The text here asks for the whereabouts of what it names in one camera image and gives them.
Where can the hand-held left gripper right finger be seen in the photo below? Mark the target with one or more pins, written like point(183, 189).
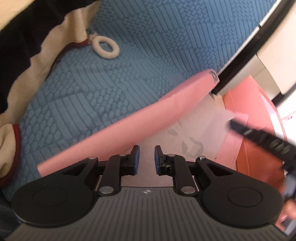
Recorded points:
point(157, 160)

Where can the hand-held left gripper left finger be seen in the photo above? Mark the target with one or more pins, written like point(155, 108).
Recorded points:
point(137, 160)

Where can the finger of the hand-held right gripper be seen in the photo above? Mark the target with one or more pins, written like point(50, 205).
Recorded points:
point(261, 139)

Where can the pink cardboard box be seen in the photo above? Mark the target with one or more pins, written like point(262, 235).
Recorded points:
point(252, 102)

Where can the white bedside cabinet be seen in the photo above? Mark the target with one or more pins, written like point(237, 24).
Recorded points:
point(272, 69)

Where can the blue textured bedspread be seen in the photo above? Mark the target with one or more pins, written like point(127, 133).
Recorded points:
point(138, 58)

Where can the cream black striped garment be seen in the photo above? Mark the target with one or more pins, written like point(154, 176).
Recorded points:
point(18, 34)

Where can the black bed frame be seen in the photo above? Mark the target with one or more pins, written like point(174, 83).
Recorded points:
point(245, 51)

